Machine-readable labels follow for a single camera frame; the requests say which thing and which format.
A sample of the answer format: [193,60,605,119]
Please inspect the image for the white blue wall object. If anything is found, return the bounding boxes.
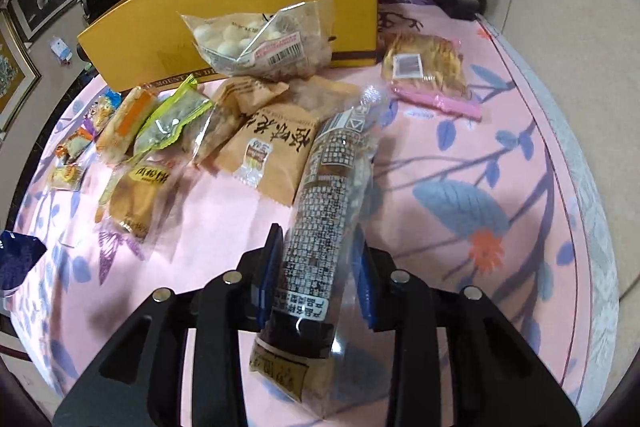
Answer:
[50,36,76,68]

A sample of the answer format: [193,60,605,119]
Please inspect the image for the round cake clear packet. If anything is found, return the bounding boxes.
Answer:
[94,147,187,244]

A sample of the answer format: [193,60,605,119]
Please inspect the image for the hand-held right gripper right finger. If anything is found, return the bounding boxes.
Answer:
[351,234,583,427]

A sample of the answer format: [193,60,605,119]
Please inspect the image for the purple small snack packet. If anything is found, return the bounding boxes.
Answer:
[82,91,121,141]

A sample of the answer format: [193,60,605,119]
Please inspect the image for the blue snack bag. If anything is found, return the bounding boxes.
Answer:
[0,229,48,297]

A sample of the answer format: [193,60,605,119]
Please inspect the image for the yellow cardboard box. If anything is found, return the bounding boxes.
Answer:
[77,0,378,91]

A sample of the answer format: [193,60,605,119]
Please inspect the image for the orange rice cracker packet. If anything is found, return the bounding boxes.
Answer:
[95,87,159,166]

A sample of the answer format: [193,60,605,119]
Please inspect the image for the tan brown snack packet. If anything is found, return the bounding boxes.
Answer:
[191,77,291,166]
[287,77,364,124]

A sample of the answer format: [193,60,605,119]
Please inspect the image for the gold framed picture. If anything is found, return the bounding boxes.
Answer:
[0,9,43,134]

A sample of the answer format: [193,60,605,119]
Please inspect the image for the green clear snack packet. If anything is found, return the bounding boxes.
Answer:
[132,74,214,158]

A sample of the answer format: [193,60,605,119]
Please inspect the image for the chips bag with pink zip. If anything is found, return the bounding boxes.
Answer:
[381,32,484,124]

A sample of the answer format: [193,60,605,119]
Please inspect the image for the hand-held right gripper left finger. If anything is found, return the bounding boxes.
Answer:
[52,223,286,427]

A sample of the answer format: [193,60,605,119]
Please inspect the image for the dark long cracker packet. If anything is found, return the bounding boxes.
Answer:
[250,84,397,419]

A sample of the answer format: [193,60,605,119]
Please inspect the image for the brown packet with black print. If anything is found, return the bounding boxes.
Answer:
[215,104,322,208]

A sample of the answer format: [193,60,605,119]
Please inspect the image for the white balls snack bag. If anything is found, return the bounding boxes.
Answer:
[180,0,336,81]

